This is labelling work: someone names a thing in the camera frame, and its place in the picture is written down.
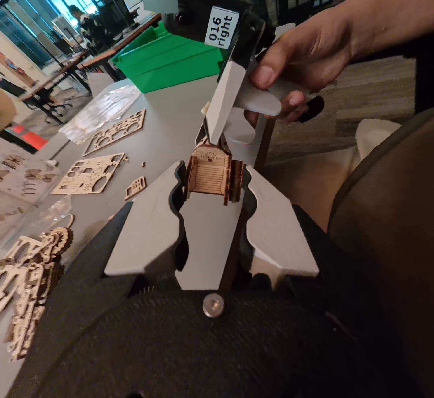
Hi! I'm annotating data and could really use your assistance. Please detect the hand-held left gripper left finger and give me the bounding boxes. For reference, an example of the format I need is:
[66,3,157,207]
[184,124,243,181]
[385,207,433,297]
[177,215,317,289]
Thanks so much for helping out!
[103,161,190,277]

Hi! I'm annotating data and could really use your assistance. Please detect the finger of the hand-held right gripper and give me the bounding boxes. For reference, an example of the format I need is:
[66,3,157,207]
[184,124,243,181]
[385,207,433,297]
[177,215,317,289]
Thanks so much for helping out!
[204,61,251,145]
[195,113,210,147]

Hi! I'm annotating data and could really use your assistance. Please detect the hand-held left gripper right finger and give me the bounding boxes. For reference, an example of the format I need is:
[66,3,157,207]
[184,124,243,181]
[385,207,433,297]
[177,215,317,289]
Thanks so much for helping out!
[241,164,321,291]

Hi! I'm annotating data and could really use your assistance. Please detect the small wooden model seat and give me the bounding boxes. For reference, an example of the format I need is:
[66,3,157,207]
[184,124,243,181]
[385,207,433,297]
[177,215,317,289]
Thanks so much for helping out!
[184,145,245,206]

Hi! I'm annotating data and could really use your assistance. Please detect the grey desk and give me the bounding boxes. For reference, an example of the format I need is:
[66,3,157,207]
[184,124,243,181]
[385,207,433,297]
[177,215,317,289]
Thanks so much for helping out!
[0,71,276,398]

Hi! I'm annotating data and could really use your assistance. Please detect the person's right hand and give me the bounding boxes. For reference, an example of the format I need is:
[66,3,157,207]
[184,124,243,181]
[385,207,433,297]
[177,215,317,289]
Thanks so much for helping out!
[243,8,355,123]

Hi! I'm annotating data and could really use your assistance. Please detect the small wooden grid card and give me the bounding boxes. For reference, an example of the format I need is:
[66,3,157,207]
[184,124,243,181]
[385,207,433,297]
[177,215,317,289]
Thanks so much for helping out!
[124,176,148,201]

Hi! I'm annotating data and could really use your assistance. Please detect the person's beige trousers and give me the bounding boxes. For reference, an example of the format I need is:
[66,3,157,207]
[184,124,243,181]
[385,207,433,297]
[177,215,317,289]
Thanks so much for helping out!
[263,118,402,234]

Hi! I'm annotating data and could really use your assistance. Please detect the wooden sheet with round cutouts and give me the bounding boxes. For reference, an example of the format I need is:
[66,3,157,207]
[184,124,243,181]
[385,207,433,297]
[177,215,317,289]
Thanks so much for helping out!
[82,108,147,157]

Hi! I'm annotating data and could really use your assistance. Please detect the plastic storage bin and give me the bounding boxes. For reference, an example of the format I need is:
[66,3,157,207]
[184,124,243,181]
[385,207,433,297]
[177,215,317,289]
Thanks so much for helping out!
[110,0,239,94]

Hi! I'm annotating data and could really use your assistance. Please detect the curved wooden piece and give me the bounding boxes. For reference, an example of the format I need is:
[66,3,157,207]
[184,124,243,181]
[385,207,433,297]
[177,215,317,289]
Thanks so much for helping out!
[54,213,75,232]

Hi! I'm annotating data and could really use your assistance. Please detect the wooden sheet with rectangular cutouts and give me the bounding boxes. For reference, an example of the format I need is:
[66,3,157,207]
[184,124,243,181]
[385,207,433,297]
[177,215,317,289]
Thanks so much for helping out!
[50,152,130,196]

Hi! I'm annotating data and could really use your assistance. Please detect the large wooden model assembly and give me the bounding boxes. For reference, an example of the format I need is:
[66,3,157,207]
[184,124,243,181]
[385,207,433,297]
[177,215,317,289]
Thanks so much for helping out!
[0,226,74,362]

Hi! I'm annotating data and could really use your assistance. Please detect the clear plastic bag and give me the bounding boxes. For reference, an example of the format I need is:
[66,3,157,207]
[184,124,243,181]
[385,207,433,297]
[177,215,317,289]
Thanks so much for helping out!
[58,84,142,145]

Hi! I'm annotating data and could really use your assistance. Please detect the printed instruction booklet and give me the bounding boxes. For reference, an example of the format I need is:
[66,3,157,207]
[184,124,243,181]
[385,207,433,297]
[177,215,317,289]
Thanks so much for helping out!
[0,139,63,243]

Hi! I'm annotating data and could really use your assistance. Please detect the brown cardboard box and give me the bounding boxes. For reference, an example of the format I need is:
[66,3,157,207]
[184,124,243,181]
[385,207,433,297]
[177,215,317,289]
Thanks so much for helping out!
[0,88,17,129]

